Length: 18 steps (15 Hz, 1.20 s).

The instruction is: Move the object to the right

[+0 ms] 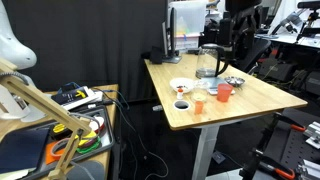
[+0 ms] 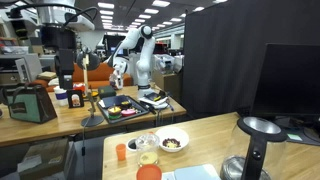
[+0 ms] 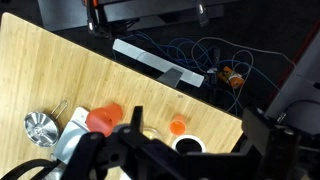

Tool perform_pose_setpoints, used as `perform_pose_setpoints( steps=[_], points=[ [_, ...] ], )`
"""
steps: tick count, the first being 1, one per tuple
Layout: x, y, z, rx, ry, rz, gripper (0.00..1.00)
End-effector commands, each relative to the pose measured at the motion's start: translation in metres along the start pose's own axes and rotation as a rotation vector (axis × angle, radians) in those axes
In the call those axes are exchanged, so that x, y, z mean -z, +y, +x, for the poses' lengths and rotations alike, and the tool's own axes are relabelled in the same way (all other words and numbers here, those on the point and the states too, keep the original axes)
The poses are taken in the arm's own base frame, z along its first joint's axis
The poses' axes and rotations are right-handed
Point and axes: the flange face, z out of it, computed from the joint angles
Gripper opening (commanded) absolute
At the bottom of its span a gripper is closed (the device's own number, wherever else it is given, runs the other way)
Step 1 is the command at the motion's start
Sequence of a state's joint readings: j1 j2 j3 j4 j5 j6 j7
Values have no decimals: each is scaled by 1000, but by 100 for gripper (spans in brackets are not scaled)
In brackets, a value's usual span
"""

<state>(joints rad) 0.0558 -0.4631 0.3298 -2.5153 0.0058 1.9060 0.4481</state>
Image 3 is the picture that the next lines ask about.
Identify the large orange plastic cup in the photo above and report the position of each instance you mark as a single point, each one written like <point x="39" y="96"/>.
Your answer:
<point x="104" y="119"/>

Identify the silver desk foot bar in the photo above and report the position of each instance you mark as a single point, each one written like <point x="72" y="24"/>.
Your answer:
<point x="156" y="62"/>

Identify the small steel pot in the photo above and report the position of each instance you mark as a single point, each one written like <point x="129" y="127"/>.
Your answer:
<point x="42" y="128"/>

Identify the small orange plastic cup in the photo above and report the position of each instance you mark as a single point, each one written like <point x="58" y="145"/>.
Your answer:
<point x="177" y="125"/>

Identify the orange device on floor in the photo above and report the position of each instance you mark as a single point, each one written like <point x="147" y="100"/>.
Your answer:
<point x="231" y="77"/>

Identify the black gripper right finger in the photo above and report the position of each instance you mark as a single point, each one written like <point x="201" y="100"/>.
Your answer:
<point x="276" y="144"/>

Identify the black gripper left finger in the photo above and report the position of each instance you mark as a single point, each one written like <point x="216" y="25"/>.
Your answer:
<point x="95" y="154"/>

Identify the glass jar with grains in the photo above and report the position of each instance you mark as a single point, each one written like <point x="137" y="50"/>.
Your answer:
<point x="151" y="133"/>

